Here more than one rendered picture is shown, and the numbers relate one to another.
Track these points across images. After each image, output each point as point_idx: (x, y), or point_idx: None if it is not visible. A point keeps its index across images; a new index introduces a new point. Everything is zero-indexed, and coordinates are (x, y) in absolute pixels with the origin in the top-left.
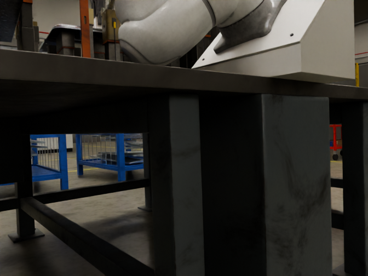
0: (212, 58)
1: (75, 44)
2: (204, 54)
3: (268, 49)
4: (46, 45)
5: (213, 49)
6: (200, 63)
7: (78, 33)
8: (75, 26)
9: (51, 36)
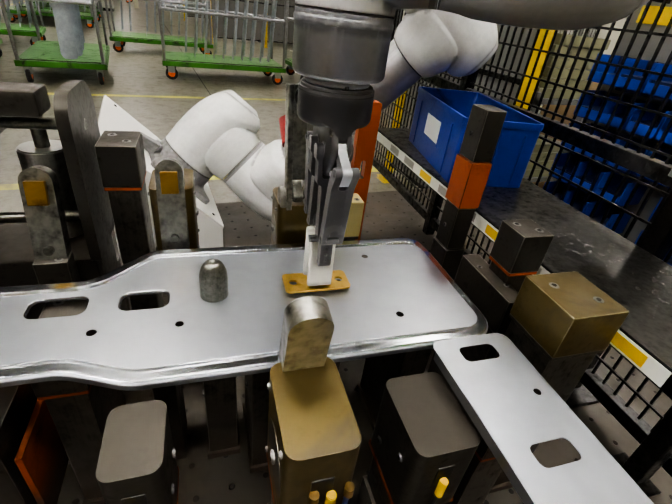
0: (213, 209)
1: (401, 351)
2: (205, 211)
3: (208, 185)
4: (557, 425)
5: (208, 200)
6: (217, 218)
7: (377, 272)
8: (376, 239)
9: (466, 308)
